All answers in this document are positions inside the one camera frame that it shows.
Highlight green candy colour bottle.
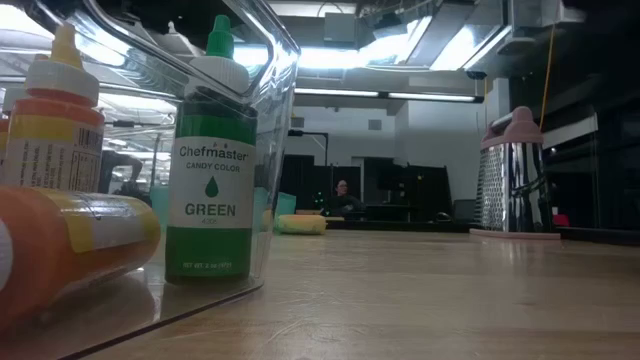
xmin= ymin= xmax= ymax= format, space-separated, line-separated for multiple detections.
xmin=164 ymin=13 xmax=259 ymax=286

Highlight clear plastic container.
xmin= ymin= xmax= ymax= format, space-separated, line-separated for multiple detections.
xmin=0 ymin=0 xmax=302 ymax=360

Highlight yellow candy colour bottle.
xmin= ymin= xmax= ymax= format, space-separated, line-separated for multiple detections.
xmin=0 ymin=184 xmax=162 ymax=331
xmin=2 ymin=22 xmax=106 ymax=194

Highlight orange tape roll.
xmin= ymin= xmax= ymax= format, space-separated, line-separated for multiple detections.
xmin=273 ymin=213 xmax=329 ymax=236

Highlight black partition panels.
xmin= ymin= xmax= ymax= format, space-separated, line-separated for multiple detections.
xmin=279 ymin=153 xmax=454 ymax=221

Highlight long ceiling strip light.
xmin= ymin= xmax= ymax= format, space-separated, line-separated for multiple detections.
xmin=294 ymin=87 xmax=485 ymax=105

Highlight grey monitor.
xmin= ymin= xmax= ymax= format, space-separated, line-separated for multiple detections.
xmin=452 ymin=198 xmax=476 ymax=224

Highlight grey ceiling box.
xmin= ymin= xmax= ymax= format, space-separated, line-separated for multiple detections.
xmin=323 ymin=12 xmax=359 ymax=44

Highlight black frame stand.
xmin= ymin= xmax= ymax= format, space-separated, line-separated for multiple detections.
xmin=287 ymin=129 xmax=330 ymax=166

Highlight metal box grater pink handle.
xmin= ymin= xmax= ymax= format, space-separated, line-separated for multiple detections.
xmin=469 ymin=105 xmax=561 ymax=241

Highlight yellow power cord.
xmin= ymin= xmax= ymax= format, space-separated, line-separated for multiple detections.
xmin=538 ymin=22 xmax=557 ymax=132

